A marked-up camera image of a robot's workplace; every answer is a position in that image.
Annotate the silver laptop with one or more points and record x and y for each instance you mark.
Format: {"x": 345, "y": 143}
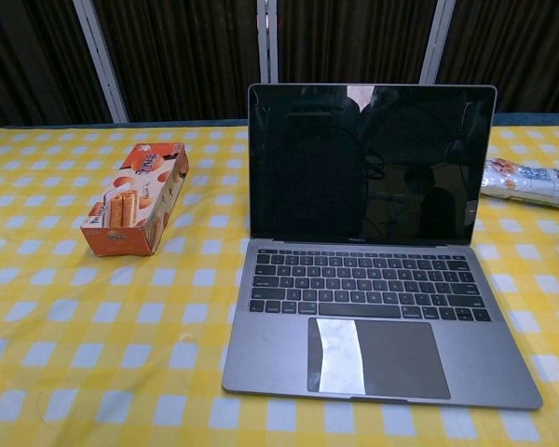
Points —
{"x": 284, "y": 354}

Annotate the yellow white checkered tablecloth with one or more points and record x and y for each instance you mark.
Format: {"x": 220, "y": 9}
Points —
{"x": 121, "y": 326}

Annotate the orange biscuit roll box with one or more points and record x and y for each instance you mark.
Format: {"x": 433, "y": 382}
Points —
{"x": 135, "y": 205}

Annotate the dark brown curtain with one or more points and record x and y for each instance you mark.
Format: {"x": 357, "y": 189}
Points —
{"x": 186, "y": 56}

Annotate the white snack bag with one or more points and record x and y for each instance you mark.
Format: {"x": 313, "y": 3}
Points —
{"x": 531, "y": 182}

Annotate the white upright frame post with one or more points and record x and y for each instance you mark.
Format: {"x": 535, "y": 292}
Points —
{"x": 268, "y": 42}

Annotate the white slanted frame post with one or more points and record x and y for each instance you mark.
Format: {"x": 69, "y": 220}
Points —
{"x": 440, "y": 42}
{"x": 102, "y": 60}

